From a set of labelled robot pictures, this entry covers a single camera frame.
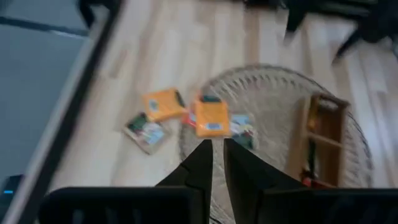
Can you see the black curved clamp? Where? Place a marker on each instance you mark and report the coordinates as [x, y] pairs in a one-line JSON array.
[[84, 14]]

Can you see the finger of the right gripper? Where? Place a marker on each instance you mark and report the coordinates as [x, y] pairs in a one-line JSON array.
[[348, 46], [295, 20]]

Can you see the beige green-banded tea packet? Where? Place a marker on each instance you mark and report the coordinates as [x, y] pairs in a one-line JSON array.
[[242, 130], [146, 133]]

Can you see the black aluminium table frame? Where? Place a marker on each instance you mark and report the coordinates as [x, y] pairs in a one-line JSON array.
[[72, 109]]

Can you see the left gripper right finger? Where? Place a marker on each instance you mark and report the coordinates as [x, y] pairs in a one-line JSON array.
[[245, 180]]

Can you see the black bar-shaped device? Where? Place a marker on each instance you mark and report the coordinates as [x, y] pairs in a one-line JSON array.
[[11, 199]]

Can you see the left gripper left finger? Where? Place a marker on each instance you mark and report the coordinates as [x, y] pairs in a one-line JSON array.
[[196, 177]]

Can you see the wooden three-compartment box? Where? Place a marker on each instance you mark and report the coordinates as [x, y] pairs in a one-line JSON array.
[[329, 124]]

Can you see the round woven placemat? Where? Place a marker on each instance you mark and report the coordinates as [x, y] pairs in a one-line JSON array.
[[267, 93]]

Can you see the orange peach tea packet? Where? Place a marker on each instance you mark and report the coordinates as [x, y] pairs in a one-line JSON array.
[[211, 119], [163, 104]]

